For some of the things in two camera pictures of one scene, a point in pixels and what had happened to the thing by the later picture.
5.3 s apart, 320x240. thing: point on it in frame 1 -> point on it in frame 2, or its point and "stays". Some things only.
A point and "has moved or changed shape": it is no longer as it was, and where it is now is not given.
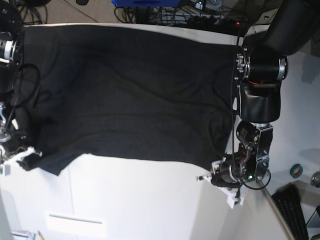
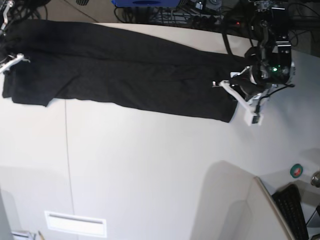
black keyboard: [288, 199] stays
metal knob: [315, 179] stays
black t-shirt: [149, 90] has moved or changed shape
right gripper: [227, 173] -> [248, 82]
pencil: [41, 236] stays
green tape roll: [296, 170] stays
